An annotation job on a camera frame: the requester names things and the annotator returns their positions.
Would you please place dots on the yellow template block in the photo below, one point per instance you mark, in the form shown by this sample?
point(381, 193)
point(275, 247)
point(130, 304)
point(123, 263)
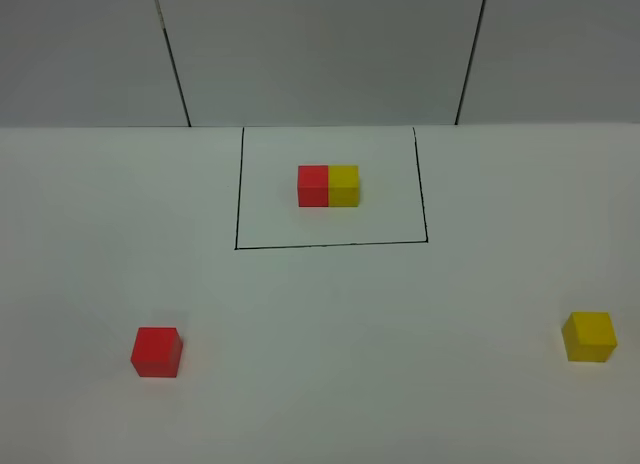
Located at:
point(343, 186)

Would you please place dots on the red template block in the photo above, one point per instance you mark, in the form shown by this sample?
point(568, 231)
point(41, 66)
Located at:
point(312, 186)

